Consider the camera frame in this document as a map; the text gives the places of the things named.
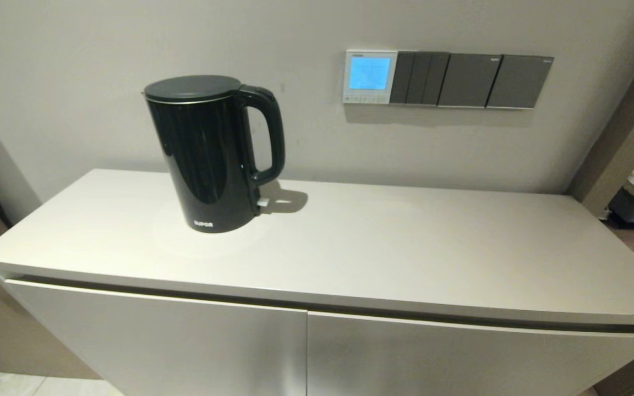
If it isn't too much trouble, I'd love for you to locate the white thermostat with blue screen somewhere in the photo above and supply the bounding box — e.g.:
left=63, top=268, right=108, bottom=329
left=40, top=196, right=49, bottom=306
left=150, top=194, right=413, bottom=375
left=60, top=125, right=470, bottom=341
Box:
left=343, top=49, right=398, bottom=105

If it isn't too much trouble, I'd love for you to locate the black electric kettle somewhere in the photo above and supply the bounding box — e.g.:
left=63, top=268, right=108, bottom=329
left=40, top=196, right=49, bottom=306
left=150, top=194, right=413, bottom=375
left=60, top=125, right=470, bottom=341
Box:
left=143, top=75, right=286, bottom=234

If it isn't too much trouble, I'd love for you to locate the white cabinet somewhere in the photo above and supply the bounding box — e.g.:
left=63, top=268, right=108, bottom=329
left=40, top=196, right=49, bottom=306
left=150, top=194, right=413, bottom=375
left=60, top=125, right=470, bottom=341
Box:
left=0, top=168, right=634, bottom=396

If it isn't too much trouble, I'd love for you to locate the white cabinet door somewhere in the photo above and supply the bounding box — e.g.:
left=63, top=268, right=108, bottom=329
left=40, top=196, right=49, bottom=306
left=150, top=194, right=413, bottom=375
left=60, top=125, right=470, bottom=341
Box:
left=3, top=279, right=308, bottom=396
left=306, top=311, right=634, bottom=396

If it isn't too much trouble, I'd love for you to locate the grey triple rocker wall switch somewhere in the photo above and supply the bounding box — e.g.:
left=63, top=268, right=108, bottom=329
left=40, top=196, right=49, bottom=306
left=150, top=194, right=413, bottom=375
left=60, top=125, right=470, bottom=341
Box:
left=390, top=51, right=451, bottom=106

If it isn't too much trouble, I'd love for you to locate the grey single wall switch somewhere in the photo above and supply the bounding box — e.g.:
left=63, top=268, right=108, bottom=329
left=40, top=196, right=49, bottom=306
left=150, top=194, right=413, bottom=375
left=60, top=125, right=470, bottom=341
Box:
left=485, top=54, right=555, bottom=109
left=437, top=53, right=504, bottom=108

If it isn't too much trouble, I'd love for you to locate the brown wooden door frame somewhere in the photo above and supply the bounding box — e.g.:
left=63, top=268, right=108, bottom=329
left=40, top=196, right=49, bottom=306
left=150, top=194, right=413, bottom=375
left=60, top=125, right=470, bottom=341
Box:
left=565, top=22, right=634, bottom=218

